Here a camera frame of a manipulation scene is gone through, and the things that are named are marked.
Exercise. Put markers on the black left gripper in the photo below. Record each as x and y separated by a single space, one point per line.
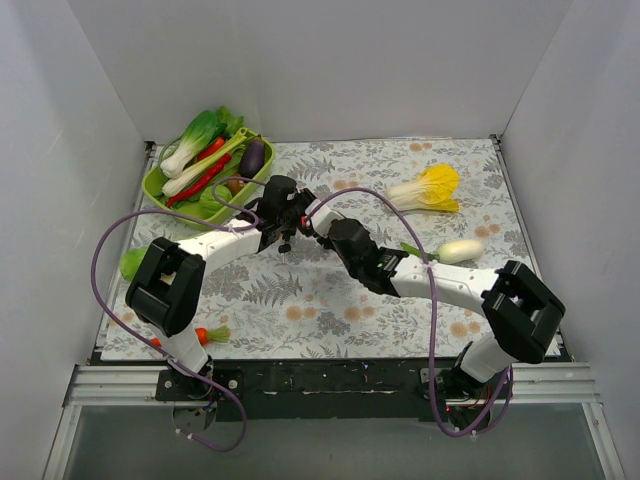
279 235

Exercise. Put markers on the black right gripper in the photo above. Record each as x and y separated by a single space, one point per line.
310 226

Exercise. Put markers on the black headed key bunch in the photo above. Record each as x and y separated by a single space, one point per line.
283 250

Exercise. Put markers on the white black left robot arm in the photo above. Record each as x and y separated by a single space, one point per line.
165 291

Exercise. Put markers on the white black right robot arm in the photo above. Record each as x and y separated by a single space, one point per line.
522 312

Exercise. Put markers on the brown kiwi toy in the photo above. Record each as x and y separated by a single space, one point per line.
235 185

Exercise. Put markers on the purple eggplant toy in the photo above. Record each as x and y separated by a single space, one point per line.
253 158

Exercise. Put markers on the green round cabbage toy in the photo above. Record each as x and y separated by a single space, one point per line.
212 200

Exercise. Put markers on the green plastic tray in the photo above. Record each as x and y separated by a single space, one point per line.
215 181

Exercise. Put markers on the red chili pepper toy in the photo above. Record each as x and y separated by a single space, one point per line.
202 182

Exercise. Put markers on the green bok choy toy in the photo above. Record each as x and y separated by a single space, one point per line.
202 130

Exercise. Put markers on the yellow napa cabbage toy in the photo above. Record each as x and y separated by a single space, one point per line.
432 190

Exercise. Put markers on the white radish toy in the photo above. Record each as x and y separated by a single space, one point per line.
451 253

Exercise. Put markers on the orange carrot toy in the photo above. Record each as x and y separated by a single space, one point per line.
204 335

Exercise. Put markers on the green napa cabbage toy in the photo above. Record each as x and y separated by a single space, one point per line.
130 263

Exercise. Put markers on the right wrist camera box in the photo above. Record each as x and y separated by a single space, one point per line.
319 218

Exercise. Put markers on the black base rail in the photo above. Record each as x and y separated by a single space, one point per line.
328 388

